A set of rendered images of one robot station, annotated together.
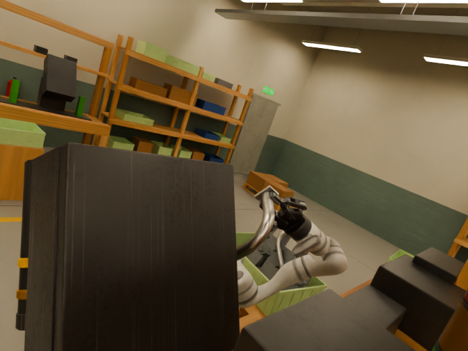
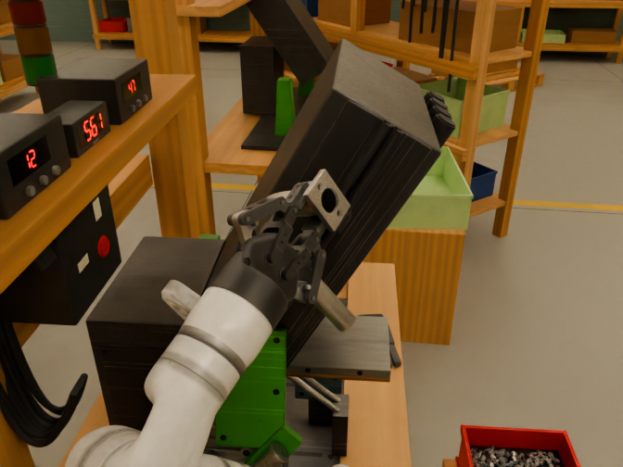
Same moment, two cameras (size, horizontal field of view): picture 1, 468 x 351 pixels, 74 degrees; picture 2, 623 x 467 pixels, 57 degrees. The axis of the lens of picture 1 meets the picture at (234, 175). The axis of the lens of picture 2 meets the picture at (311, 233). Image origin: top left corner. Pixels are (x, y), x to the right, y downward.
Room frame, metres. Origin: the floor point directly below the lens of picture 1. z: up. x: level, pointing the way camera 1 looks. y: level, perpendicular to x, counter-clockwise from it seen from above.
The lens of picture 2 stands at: (1.26, -0.45, 1.84)
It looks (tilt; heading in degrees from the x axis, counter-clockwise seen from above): 29 degrees down; 144
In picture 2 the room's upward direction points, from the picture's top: straight up
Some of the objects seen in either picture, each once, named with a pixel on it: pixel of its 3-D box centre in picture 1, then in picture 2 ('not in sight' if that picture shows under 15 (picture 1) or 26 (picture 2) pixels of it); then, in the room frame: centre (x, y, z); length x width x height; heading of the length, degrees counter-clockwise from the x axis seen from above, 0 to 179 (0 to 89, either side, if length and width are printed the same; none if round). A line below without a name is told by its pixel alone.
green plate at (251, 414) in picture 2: not in sight; (253, 374); (0.61, -0.09, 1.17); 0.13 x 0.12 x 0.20; 139
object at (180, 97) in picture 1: (180, 118); not in sight; (6.40, 1.44, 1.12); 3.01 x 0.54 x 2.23; 136
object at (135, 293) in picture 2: not in sight; (173, 345); (0.34, -0.12, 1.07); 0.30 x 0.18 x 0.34; 139
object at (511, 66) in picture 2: not in sight; (488, 67); (-3.30, 5.66, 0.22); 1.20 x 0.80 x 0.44; 86
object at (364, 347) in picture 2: not in sight; (286, 343); (0.52, 0.04, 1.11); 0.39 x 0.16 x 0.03; 49
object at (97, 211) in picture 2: not in sight; (53, 246); (0.46, -0.32, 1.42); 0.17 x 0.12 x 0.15; 139
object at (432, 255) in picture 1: (434, 274); not in sight; (0.59, -0.44, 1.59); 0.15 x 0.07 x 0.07; 139
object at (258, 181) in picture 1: (274, 191); not in sight; (6.84, -0.97, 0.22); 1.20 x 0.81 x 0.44; 41
